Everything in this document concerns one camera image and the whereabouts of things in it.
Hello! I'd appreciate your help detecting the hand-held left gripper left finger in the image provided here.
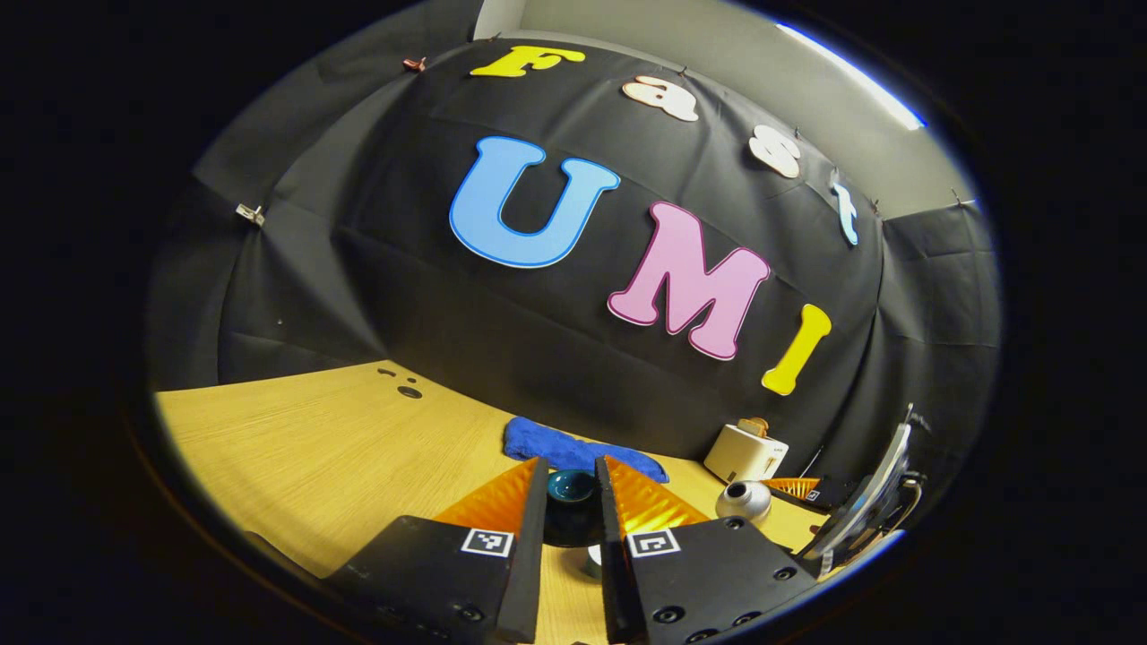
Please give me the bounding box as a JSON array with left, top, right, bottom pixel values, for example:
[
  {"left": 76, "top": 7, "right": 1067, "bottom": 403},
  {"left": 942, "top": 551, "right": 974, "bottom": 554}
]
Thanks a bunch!
[{"left": 323, "top": 457, "right": 549, "bottom": 645}]

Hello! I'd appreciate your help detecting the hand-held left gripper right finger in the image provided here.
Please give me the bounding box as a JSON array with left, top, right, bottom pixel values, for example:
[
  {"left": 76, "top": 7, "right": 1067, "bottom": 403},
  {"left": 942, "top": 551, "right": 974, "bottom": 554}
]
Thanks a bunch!
[{"left": 595, "top": 455, "right": 821, "bottom": 645}]

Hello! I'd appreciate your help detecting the teal teacup lid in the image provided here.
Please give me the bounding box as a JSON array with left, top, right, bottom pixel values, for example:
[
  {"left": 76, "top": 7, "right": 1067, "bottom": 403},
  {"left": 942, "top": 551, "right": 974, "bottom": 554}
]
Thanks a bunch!
[{"left": 542, "top": 469, "right": 603, "bottom": 549}]

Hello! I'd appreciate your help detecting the silver green-label water bottle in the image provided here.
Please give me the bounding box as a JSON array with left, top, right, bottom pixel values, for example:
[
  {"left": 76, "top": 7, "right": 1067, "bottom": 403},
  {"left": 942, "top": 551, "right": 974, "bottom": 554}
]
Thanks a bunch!
[{"left": 715, "top": 480, "right": 773, "bottom": 525}]

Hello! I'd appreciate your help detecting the white toaster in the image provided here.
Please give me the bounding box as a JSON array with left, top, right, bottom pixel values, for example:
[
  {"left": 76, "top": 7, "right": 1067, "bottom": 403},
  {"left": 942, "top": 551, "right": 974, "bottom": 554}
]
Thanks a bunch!
[{"left": 703, "top": 424, "right": 789, "bottom": 485}]

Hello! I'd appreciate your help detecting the blue towel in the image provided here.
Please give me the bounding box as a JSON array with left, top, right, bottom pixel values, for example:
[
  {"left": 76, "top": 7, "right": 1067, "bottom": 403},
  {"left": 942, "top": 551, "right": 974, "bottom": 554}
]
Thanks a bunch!
[{"left": 504, "top": 416, "right": 670, "bottom": 485}]

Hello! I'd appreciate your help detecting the black backdrop cloth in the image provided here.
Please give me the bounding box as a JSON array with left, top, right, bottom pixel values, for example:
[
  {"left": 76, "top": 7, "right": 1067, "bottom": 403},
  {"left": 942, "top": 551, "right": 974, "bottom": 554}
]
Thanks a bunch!
[{"left": 148, "top": 0, "right": 1003, "bottom": 503}]

